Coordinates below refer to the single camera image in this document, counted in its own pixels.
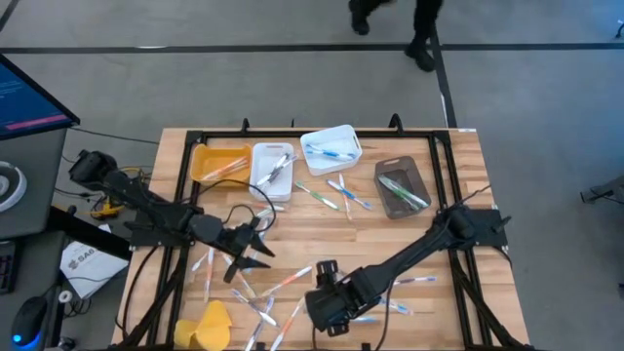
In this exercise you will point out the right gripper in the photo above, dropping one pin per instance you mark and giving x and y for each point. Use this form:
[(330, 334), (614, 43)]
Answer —
[(336, 304)]

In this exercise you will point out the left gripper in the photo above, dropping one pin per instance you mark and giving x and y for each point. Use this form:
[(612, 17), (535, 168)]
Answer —
[(236, 239)]

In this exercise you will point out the purple toothbrush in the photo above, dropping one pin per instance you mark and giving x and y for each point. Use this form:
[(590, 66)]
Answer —
[(253, 307), (290, 161), (280, 165), (270, 176), (258, 324), (414, 280)]

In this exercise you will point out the orange toothbrush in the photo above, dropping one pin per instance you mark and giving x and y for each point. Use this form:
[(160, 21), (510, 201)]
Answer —
[(209, 273), (273, 207), (231, 164), (222, 171), (287, 280), (200, 261), (347, 212), (287, 324), (246, 287)]

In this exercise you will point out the green toothbrush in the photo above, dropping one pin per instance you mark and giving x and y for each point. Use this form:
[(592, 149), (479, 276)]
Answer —
[(317, 195), (396, 190), (412, 196)]

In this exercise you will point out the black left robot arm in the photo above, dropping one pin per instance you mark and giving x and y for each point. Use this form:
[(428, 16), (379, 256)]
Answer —
[(146, 205)]

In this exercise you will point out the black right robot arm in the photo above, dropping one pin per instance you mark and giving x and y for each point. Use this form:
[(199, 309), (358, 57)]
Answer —
[(414, 251)]

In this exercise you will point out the narrow white plastic bin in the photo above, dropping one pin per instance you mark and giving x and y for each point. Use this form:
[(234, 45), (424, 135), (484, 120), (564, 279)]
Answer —
[(265, 194)]

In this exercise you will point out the yellow crumpled cloth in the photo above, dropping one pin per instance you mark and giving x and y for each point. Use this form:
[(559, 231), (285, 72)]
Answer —
[(214, 324)]

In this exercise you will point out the orange plastic bin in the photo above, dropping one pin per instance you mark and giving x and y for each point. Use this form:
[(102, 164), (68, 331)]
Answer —
[(205, 153)]

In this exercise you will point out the dark translucent plastic bin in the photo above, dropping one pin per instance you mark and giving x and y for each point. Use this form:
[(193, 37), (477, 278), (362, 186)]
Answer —
[(390, 207)]

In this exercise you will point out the wide white plastic bin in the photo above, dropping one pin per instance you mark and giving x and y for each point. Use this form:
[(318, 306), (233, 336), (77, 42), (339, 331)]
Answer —
[(341, 136)]

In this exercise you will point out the white paper box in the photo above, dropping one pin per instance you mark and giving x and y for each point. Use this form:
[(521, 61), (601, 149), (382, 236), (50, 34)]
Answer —
[(92, 270)]

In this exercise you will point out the black computer mouse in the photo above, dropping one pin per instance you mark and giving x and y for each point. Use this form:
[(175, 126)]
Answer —
[(29, 319)]

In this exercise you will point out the grey computer desk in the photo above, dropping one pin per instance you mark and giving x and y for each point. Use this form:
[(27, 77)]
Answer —
[(34, 161)]

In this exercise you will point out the black keyboard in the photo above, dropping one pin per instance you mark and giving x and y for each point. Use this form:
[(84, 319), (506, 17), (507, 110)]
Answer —
[(6, 268)]

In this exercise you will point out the white round device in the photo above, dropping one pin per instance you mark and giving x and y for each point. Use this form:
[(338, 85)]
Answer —
[(12, 187)]

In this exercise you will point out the person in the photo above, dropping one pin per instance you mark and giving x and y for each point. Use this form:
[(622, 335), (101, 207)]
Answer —
[(421, 53)]

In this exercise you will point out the computer monitor with blue screen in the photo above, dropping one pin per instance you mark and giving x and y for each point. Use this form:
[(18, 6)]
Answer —
[(24, 102)]

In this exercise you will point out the black stand leg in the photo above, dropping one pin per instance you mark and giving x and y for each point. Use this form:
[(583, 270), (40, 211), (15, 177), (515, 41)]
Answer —
[(604, 192)]

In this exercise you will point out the black stand foot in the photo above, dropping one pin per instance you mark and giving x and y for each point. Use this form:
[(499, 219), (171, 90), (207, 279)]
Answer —
[(620, 29)]

